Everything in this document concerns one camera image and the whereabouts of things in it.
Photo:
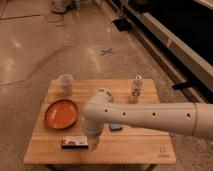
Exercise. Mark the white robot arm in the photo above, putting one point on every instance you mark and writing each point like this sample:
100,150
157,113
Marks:
192,119

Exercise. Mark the wooden table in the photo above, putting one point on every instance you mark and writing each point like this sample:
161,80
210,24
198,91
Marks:
130,146

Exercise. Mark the orange plate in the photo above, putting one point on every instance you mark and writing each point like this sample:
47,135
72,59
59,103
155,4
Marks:
61,114

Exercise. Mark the small white bottle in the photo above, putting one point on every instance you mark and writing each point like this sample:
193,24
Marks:
136,89

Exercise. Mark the black eraser box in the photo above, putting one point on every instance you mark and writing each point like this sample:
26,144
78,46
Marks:
74,142

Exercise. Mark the clear plastic cup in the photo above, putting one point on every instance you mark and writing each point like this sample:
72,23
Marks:
65,81

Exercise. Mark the blue sponge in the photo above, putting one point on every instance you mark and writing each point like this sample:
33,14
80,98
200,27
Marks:
115,127

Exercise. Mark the white object with cables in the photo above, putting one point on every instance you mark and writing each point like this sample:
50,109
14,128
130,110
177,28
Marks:
61,6

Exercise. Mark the black floor mat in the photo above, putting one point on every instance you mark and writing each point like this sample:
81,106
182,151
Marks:
122,24

